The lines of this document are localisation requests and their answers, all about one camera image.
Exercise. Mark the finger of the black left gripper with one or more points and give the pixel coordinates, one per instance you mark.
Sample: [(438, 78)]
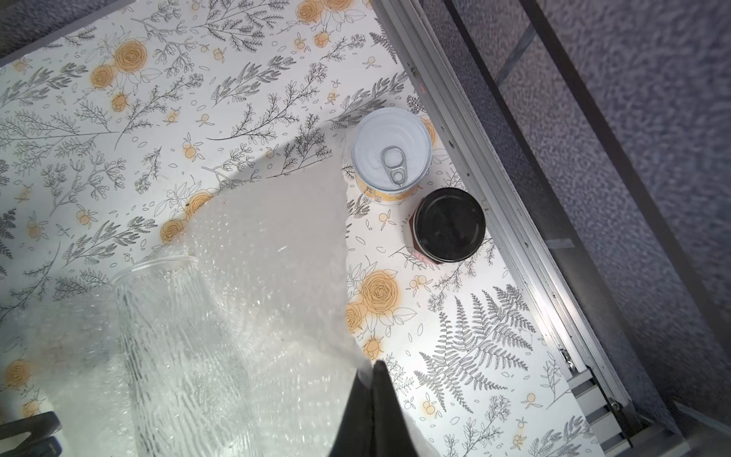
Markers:
[(47, 447), (38, 426)]

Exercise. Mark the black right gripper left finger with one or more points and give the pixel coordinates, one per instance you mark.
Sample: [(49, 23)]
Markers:
[(355, 435)]

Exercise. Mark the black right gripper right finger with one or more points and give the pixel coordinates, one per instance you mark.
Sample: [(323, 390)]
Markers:
[(390, 436)]

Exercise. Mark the clear textured glass vase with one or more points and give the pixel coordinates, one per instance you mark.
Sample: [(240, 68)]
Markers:
[(186, 377)]

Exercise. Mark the clear bubble wrap sheet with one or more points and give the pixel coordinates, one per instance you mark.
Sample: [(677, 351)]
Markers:
[(273, 256)]

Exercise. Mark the red jam jar black lid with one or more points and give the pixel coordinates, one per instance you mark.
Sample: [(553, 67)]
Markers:
[(447, 226)]

